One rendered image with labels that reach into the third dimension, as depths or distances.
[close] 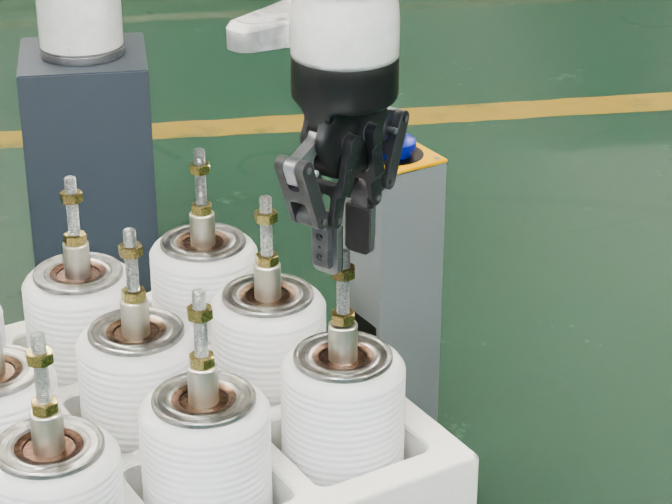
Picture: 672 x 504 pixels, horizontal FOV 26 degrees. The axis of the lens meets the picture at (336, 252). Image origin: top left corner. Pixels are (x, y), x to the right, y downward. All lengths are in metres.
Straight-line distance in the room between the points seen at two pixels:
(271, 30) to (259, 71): 1.49
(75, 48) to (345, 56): 0.67
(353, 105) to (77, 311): 0.34
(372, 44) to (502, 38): 1.72
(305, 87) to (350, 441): 0.27
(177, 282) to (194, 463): 0.27
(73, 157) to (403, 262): 0.46
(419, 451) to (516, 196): 0.91
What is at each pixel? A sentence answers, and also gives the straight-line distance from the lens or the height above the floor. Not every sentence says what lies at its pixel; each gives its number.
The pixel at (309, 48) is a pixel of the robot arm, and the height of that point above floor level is 0.50.
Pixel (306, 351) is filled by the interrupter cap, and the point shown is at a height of 0.25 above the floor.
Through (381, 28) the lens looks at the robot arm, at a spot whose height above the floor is 0.52.
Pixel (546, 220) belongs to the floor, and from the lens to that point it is 1.95.
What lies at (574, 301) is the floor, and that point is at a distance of 1.75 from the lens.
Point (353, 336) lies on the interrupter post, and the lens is 1.09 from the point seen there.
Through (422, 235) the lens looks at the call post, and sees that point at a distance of 1.32.
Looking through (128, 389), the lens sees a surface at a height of 0.23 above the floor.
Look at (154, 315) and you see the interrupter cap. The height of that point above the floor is 0.25.
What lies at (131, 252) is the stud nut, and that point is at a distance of 1.11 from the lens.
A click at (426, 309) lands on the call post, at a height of 0.17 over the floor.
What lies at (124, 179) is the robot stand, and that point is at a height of 0.17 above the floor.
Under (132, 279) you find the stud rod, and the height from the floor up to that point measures 0.30.
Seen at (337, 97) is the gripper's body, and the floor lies 0.47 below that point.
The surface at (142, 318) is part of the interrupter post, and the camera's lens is 1.14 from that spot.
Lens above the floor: 0.81
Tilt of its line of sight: 26 degrees down
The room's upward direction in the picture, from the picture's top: straight up
